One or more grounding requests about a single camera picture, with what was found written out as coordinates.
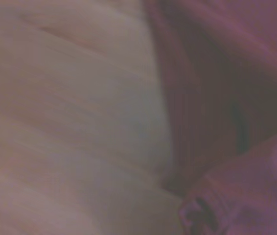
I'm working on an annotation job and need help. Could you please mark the rust red shorts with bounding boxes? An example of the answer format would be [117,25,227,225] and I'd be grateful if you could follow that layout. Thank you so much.
[142,0,277,235]

